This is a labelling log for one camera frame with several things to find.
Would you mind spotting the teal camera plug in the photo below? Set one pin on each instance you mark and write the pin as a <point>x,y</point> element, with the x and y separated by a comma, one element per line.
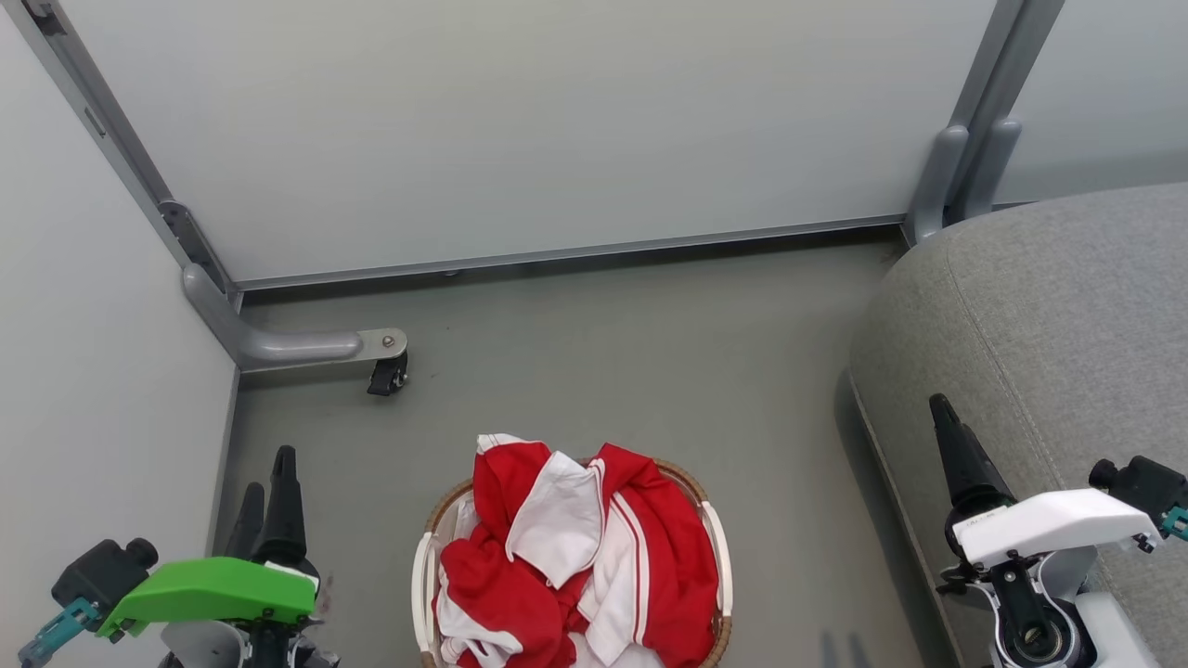
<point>56,633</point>
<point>1176,524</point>

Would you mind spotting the teal left camera plug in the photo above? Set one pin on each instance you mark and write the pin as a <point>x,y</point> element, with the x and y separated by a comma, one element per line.
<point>56,633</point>

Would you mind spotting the teal right camera plug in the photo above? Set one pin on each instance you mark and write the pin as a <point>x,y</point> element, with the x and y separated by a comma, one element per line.
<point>1176,524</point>

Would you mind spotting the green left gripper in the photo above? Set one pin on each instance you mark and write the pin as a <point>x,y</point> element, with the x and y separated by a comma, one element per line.
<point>213,589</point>

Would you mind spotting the short grey partition foot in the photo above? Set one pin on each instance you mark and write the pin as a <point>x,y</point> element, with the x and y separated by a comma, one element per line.
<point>936,181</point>
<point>986,162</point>

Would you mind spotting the grey double partition post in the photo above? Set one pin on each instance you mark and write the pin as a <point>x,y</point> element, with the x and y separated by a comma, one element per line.
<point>1007,56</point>

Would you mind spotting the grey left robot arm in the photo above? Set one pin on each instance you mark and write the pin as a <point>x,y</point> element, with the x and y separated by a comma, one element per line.
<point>209,645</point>

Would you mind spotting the grey partition bottom rail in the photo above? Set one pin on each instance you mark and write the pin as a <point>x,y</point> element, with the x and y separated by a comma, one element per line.
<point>566,250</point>

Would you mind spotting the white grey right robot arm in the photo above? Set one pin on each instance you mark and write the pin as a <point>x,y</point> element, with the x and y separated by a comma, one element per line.
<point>1067,622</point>

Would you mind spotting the grey partition post with bracket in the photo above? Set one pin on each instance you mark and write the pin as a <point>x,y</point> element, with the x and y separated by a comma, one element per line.
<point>102,130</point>

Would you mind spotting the black caster wheel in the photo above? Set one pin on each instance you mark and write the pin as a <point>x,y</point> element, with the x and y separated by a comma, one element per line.
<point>388,375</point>

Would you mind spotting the grey fabric sofa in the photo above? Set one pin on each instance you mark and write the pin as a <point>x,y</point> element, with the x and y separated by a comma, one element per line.
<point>1049,371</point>

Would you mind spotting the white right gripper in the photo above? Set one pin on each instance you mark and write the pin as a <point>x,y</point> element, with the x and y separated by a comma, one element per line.
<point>1058,520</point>

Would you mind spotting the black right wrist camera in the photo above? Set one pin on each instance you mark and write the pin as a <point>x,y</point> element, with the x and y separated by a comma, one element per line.
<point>1146,484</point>

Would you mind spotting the long grey partition foot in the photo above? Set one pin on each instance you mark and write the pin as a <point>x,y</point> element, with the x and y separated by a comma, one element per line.
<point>269,345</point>

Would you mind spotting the red and white garment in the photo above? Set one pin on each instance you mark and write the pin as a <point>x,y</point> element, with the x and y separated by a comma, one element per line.
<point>575,557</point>

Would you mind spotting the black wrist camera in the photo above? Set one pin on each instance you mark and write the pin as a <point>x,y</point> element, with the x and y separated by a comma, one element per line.
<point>102,571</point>
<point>1146,484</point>

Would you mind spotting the white laundry basket brown rim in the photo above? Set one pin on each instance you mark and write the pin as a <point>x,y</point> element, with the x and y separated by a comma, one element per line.
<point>715,557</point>

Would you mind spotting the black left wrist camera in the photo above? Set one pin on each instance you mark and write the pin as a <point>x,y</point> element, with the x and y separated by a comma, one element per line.
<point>102,571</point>

